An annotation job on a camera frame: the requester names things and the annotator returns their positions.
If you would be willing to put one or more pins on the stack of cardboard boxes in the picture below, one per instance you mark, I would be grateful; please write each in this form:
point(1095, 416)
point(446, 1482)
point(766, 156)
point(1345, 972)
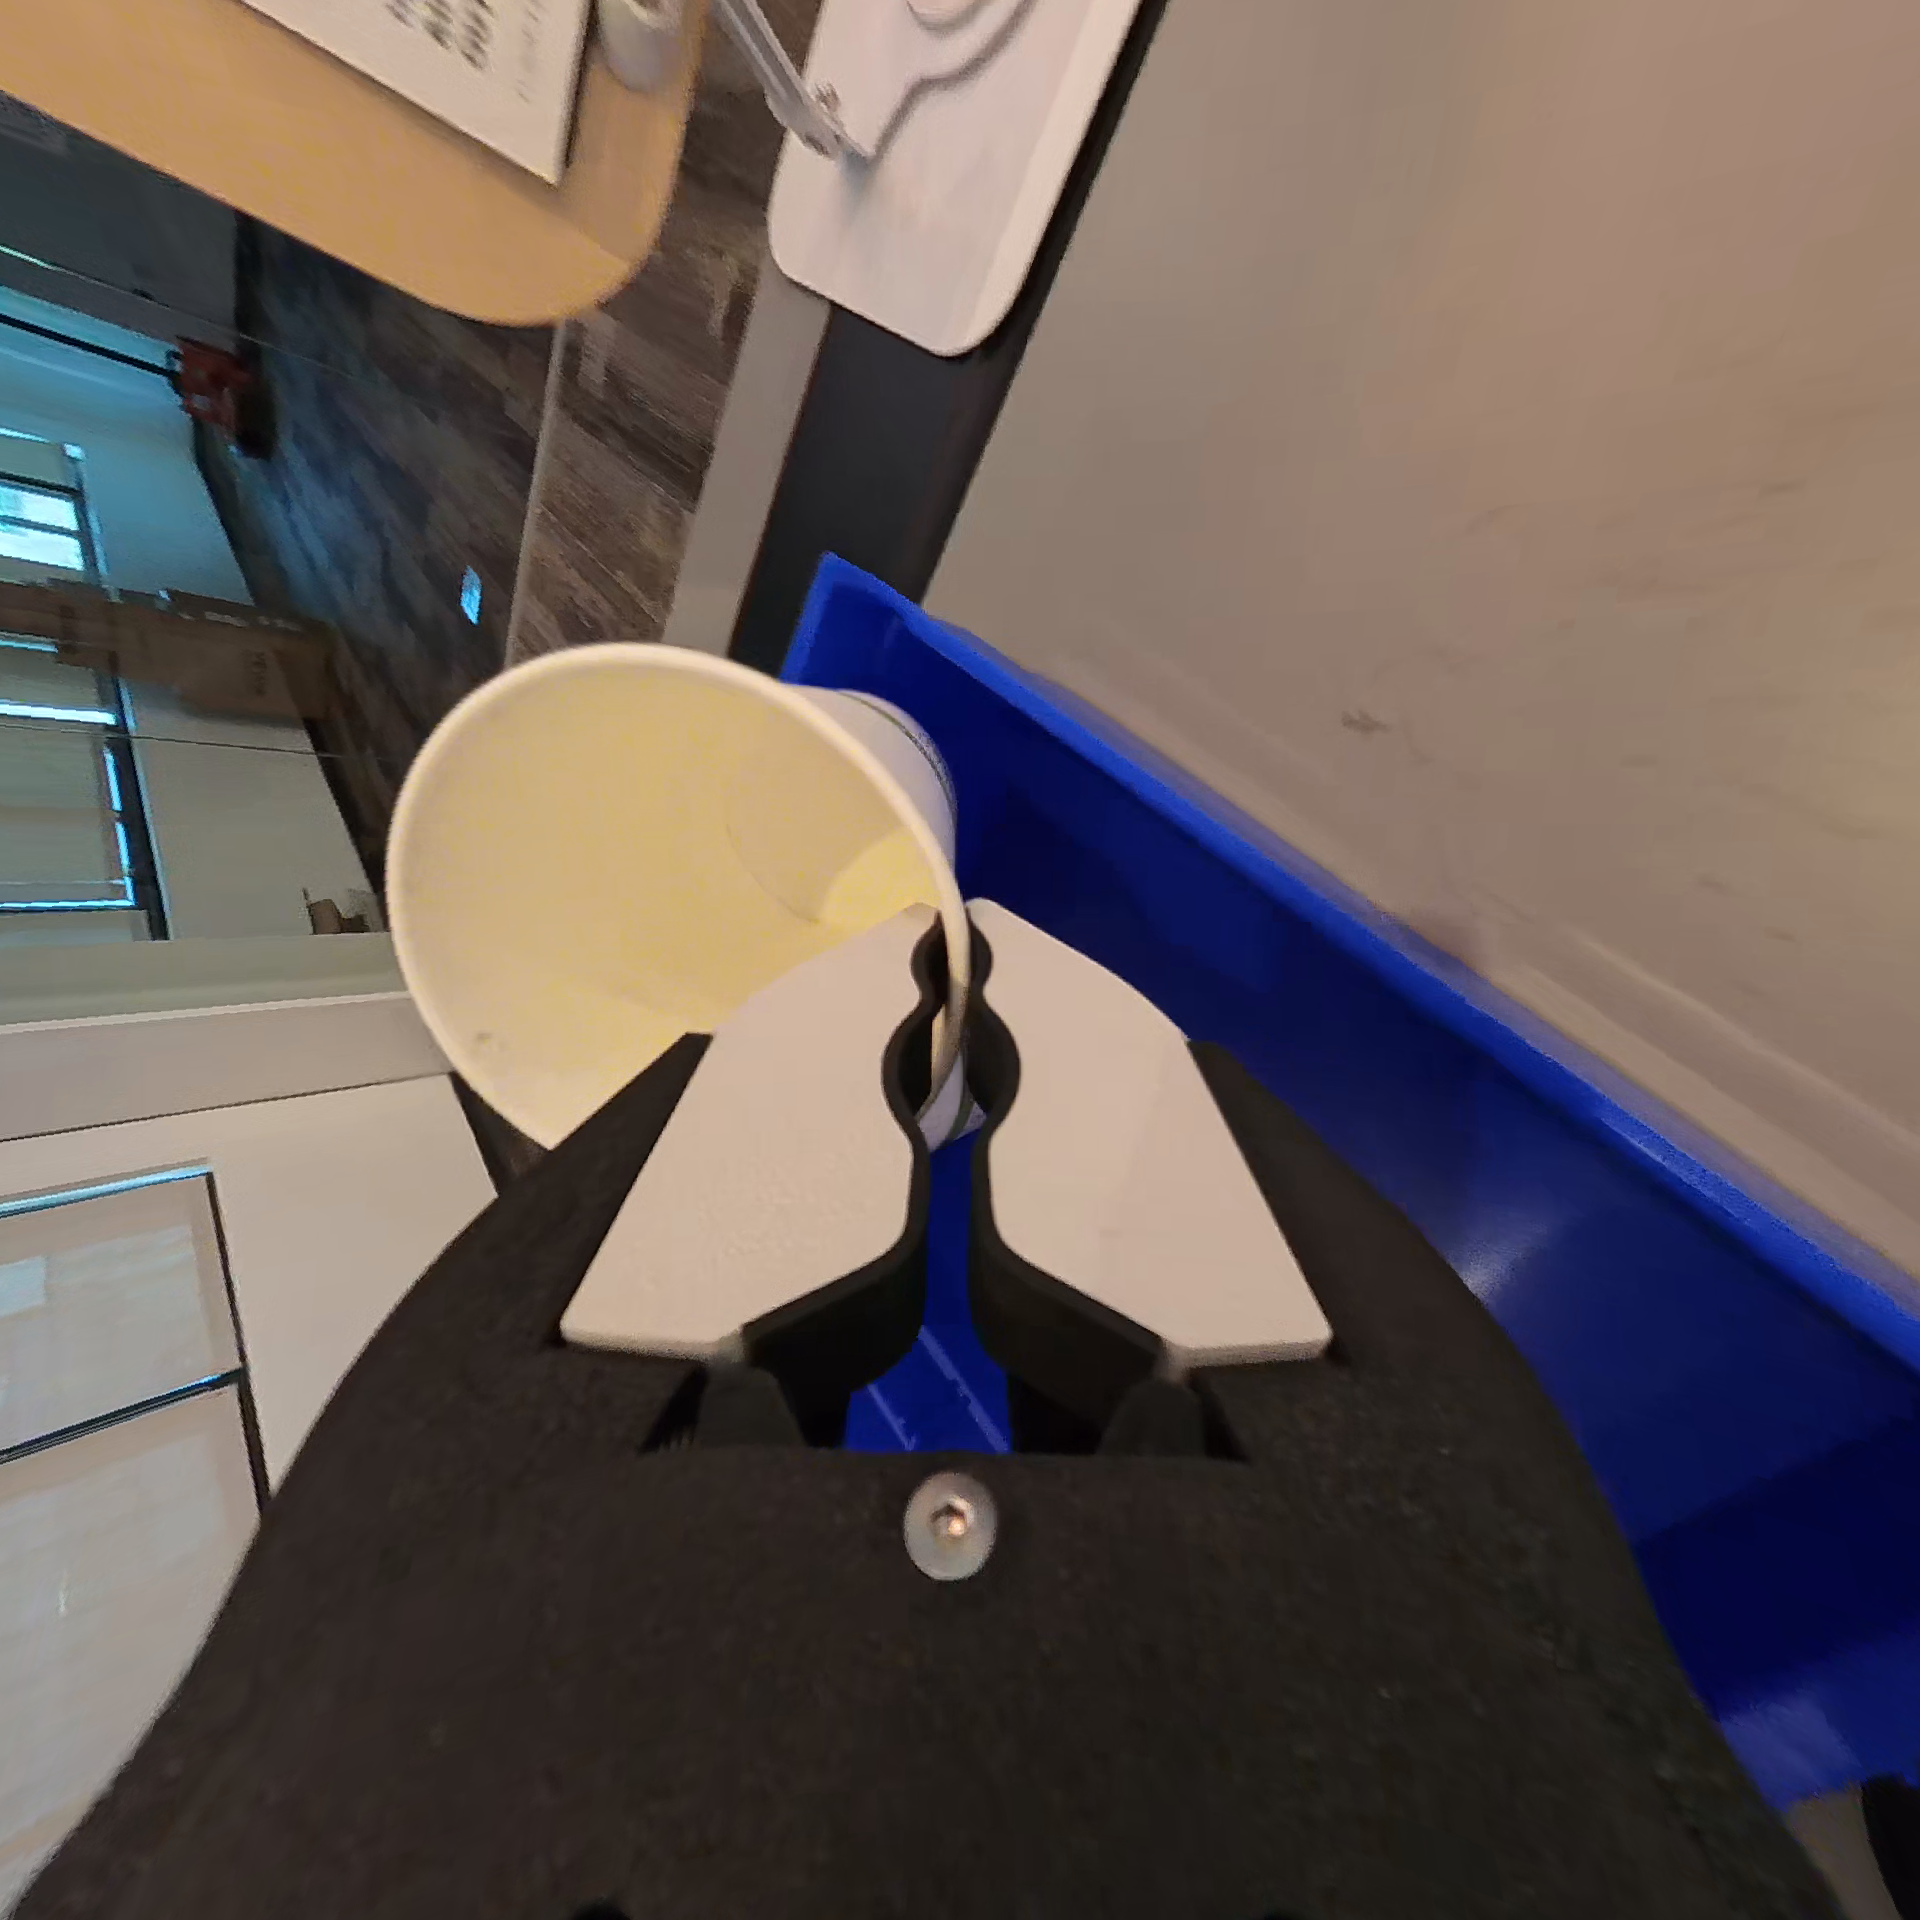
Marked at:
point(181, 655)

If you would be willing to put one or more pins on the printed instruction sign board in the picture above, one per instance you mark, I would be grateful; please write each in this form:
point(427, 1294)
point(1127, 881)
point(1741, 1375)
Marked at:
point(451, 60)

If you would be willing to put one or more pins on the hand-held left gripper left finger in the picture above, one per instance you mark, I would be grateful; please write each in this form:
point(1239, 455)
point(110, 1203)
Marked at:
point(750, 1200)

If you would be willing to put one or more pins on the blue plastic bin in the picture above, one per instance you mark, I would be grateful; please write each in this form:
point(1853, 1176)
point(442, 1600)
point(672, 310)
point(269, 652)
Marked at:
point(1440, 1260)

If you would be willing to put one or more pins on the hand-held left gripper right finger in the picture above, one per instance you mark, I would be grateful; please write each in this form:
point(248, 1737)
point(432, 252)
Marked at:
point(1154, 1200)

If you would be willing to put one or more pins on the orange object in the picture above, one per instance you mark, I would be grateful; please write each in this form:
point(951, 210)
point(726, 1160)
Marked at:
point(205, 385)

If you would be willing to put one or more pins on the black flat mat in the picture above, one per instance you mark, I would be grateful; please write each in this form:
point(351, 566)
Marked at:
point(901, 450)

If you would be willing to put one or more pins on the white paper cup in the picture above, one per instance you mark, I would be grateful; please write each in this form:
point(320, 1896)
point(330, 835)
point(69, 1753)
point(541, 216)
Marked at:
point(602, 872)

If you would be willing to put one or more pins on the instruction sheet on wooden stand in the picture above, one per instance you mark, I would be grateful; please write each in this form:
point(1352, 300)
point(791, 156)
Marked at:
point(299, 195)

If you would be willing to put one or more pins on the small window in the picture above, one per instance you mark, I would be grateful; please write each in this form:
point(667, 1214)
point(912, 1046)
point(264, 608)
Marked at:
point(61, 780)

